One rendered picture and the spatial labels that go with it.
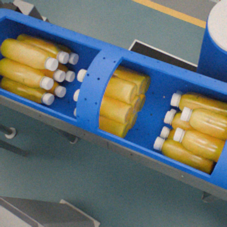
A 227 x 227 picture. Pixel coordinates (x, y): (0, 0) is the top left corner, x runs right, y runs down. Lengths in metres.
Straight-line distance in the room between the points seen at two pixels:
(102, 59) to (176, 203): 1.29
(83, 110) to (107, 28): 1.69
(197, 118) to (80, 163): 1.35
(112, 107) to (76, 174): 1.22
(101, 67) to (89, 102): 0.10
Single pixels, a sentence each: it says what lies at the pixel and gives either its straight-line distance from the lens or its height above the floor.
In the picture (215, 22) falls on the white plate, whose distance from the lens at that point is 1.09.
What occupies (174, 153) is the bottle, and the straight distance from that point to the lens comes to 0.83.
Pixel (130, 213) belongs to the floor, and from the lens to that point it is 1.90.
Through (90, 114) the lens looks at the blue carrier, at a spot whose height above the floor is 1.18.
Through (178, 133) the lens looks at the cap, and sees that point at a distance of 0.80.
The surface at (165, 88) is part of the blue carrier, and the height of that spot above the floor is 1.01.
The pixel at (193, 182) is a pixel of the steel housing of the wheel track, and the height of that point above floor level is 0.87.
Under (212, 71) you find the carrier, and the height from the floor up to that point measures 0.86.
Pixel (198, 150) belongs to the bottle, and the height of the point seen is 1.12.
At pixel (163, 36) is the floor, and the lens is 2.32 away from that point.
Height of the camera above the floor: 1.88
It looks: 67 degrees down
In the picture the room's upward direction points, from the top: 11 degrees counter-clockwise
